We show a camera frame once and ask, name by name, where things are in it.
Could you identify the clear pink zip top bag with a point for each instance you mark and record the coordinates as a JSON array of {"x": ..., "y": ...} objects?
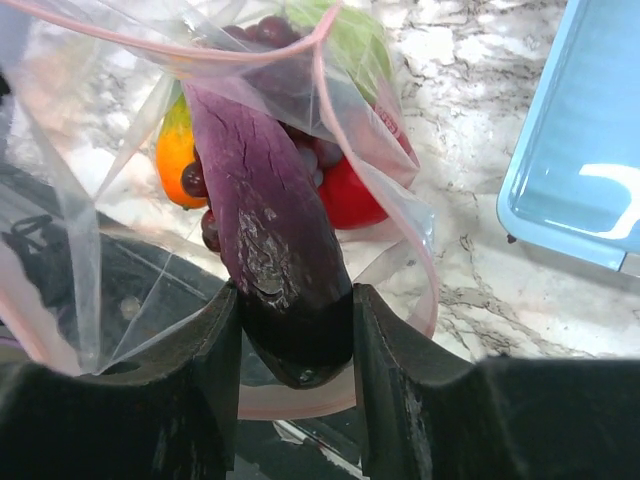
[{"x": 294, "y": 121}]

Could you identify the red toy tomato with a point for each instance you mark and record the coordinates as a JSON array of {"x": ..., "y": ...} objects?
[{"x": 347, "y": 201}]

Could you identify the light blue plastic basket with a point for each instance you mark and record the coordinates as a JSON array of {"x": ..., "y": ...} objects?
[{"x": 572, "y": 185}]

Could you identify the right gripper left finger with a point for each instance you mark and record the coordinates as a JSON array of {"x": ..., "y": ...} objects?
[{"x": 169, "y": 412}]

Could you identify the green orange toy mango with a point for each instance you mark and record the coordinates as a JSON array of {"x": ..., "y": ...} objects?
[{"x": 174, "y": 151}]

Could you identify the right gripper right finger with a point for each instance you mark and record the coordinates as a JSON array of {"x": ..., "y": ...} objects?
[{"x": 425, "y": 413}]

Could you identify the dark red toy grapes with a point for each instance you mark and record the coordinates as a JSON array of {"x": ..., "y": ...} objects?
[{"x": 253, "y": 168}]

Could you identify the green toy cabbage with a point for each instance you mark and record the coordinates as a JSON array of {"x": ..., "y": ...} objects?
[{"x": 358, "y": 62}]

